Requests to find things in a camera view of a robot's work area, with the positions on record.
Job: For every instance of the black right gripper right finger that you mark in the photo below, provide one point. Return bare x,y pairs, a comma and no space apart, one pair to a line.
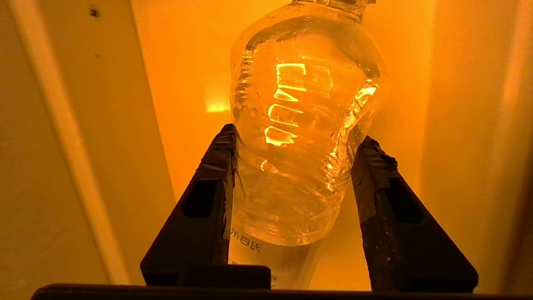
408,233

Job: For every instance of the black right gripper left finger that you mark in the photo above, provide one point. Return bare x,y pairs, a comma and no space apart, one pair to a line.
195,233

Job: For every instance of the white ribbed drawer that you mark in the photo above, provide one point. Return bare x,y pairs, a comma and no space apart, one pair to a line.
83,146

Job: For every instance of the clear bottle with grey cap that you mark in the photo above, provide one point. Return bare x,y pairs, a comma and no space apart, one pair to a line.
300,125

